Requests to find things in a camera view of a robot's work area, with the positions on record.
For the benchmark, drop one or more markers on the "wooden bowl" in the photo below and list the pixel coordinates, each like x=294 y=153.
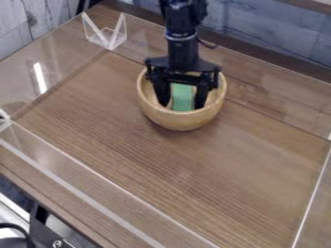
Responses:
x=181 y=120

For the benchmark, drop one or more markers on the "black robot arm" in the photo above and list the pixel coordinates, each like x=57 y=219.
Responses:
x=184 y=15

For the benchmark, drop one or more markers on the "clear acrylic corner bracket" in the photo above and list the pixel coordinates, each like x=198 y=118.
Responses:
x=107 y=38

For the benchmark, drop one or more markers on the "black table frame bracket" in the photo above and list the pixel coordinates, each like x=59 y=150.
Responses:
x=50 y=231

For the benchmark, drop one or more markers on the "green rectangular stick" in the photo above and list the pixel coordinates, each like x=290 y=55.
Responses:
x=182 y=97

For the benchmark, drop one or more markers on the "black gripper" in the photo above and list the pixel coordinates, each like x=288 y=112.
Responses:
x=162 y=72

